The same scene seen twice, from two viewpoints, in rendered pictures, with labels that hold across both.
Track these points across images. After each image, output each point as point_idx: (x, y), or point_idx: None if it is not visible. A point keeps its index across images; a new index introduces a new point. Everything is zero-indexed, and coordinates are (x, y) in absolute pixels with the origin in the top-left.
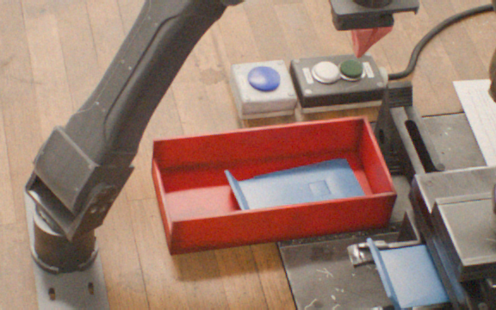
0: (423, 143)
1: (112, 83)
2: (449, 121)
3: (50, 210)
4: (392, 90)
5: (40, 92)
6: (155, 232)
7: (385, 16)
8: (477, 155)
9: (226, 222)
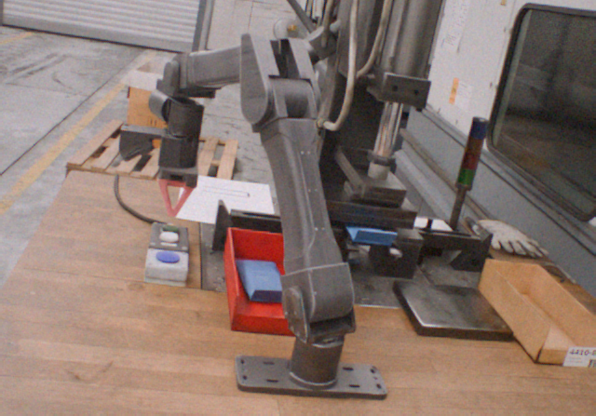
0: (261, 215)
1: (314, 208)
2: (206, 228)
3: (331, 330)
4: (223, 206)
5: (123, 364)
6: (289, 340)
7: None
8: None
9: None
